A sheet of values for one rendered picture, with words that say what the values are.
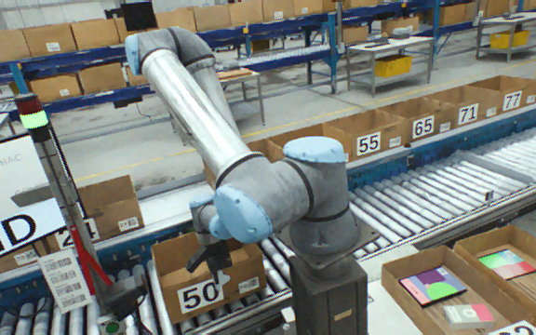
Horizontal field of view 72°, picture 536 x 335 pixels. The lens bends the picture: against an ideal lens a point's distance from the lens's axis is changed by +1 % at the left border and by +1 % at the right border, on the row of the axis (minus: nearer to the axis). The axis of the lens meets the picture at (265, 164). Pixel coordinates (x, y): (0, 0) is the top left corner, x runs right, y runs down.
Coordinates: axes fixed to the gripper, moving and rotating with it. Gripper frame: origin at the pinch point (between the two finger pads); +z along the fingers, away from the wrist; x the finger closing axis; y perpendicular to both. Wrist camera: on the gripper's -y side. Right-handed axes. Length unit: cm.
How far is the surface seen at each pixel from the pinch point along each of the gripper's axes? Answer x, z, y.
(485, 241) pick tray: -28, 7, 105
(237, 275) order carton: -0.4, -1.6, 8.8
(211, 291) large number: 0.0, 0.9, -2.0
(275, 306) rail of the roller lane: -7.2, 13.0, 19.4
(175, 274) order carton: 27.6, 5.6, -11.8
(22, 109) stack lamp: -17, -78, -36
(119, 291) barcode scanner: -16.6, -22.9, -29.3
